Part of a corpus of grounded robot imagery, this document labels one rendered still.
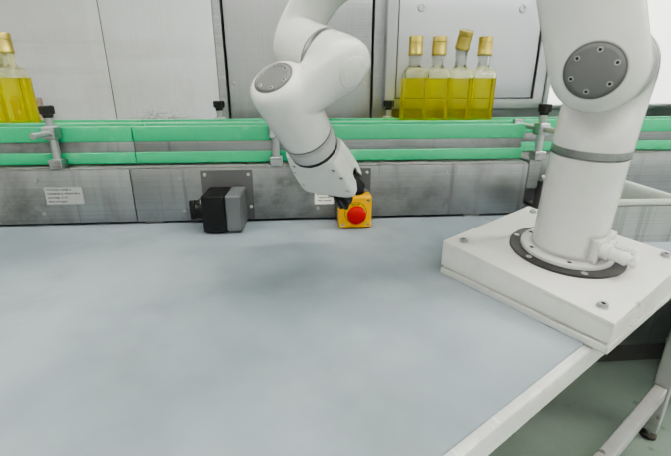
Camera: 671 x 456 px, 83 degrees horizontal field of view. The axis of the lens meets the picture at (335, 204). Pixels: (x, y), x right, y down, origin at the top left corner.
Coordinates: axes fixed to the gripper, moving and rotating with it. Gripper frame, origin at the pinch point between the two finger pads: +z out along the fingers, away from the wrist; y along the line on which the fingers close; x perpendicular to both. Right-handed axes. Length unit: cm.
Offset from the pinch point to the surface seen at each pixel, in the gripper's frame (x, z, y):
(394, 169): 16.2, 14.6, 2.7
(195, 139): 6.6, -4.7, -36.2
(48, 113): -1, -20, -59
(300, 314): -22.8, -7.7, 3.6
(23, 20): 169, 62, -406
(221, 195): -3.8, -0.8, -25.9
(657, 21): 86, 35, 57
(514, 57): 65, 28, 23
